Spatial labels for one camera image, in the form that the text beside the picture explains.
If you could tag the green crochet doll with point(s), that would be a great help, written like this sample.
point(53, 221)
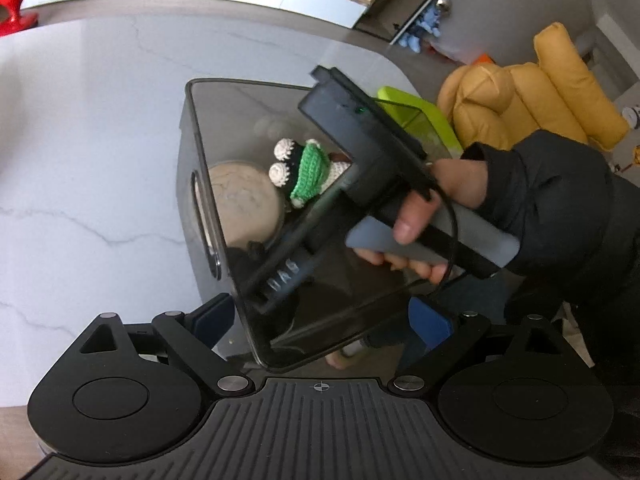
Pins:
point(307, 170)

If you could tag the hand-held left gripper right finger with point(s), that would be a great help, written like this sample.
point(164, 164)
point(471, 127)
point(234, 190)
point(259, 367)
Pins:
point(430, 325)

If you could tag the person's right hand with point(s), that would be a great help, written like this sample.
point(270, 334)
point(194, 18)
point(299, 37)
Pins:
point(460, 180)

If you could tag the blue astronaut figure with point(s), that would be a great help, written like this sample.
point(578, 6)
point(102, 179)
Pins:
point(425, 25)

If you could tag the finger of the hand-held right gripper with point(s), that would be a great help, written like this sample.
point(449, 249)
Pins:
point(285, 280)

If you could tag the white marble desktop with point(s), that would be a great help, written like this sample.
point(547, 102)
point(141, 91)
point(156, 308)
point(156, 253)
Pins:
point(75, 135)

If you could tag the beige round plush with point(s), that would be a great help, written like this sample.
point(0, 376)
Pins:
point(240, 200)

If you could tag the smoky transparent storage box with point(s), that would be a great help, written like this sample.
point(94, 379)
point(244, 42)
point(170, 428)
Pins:
point(225, 110)

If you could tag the yellow sofa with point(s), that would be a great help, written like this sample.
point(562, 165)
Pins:
point(500, 95)

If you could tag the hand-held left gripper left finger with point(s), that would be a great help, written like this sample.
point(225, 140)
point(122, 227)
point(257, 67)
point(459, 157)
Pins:
point(215, 317)

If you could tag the lime green tray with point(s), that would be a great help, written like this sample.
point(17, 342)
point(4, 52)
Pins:
point(447, 127)

